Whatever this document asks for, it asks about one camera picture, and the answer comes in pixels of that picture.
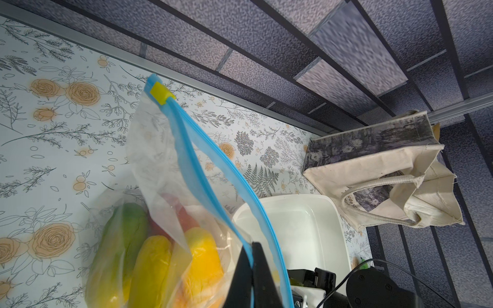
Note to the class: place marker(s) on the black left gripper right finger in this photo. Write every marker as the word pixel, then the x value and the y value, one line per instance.
pixel 264 289

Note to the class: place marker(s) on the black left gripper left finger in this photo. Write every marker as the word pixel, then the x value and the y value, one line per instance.
pixel 240 293

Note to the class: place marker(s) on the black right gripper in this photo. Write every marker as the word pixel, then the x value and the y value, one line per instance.
pixel 364 288

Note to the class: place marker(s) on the orange yellow mango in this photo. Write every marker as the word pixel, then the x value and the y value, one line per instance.
pixel 205 272

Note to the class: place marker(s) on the white oval plastic tray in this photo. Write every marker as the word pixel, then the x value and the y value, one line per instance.
pixel 309 232

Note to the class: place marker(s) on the clear blue-zipper zip-top bag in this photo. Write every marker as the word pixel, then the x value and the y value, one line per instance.
pixel 163 147

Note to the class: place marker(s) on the small yellow mango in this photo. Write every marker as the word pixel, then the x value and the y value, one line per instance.
pixel 150 272

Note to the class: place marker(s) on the green yellow mango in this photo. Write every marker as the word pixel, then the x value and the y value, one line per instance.
pixel 111 271

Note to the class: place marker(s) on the beige canvas tote bag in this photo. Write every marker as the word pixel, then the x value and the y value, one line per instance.
pixel 385 173

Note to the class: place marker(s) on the right aluminium frame post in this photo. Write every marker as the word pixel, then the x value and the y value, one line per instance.
pixel 461 108

